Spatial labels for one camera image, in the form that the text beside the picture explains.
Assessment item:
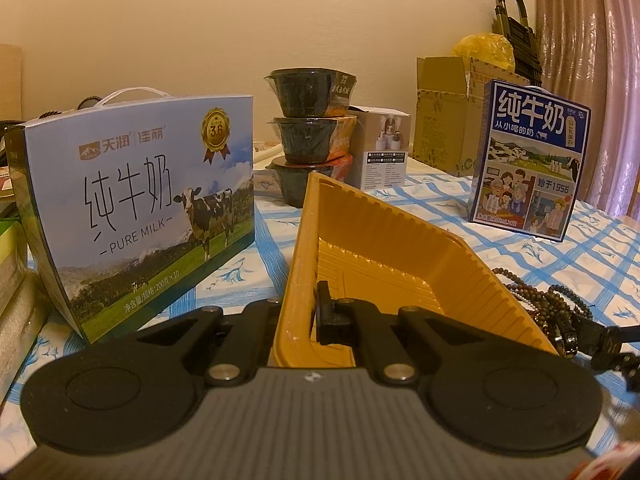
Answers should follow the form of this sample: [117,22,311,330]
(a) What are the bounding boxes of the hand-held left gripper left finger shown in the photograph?
[132,297,284,387]

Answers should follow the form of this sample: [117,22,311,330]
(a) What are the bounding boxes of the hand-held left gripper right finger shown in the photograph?
[313,281,506,386]

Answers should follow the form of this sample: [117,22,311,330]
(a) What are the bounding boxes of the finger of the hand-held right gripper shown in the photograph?
[592,324,640,377]

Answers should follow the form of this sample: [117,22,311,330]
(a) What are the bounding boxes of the black strap with metal buckle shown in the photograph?
[552,307,606,358]

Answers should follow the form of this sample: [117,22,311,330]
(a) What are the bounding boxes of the yellow plastic tray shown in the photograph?
[267,171,561,368]

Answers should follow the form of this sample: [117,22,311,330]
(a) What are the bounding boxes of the brown bead bracelet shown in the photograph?
[492,266,561,346]

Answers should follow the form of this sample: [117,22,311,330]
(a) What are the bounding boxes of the blue checked tablecloth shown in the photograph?
[0,160,640,480]

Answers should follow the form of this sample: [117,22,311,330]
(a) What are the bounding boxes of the small white product box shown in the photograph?
[347,105,412,192]

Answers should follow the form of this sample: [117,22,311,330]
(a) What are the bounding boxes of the light blue cow milk carton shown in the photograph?
[5,87,256,345]

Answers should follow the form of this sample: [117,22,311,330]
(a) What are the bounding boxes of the dark blue illustrated milk carton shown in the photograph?
[467,79,593,241]

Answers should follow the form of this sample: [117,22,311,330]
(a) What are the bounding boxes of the open brown cardboard box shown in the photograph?
[415,55,531,178]

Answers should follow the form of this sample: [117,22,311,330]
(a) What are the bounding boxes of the clear vacuum rice bag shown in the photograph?
[0,270,52,396]

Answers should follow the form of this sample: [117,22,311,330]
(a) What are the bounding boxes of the green rice package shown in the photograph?
[0,217,31,311]

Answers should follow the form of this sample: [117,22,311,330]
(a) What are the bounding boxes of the pink patterned curtain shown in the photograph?
[535,0,640,221]

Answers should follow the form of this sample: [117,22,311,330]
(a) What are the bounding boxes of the stack of books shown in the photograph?
[0,157,18,221]

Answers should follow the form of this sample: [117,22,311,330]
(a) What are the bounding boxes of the yellow plastic bag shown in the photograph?
[452,32,516,73]

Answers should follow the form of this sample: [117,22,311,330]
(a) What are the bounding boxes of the beige board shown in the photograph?
[0,42,24,126]

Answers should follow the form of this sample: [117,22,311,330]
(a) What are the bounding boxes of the white cable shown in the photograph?
[252,142,287,162]

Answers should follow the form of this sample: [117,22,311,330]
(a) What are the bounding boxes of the black corded bag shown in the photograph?
[0,94,103,133]

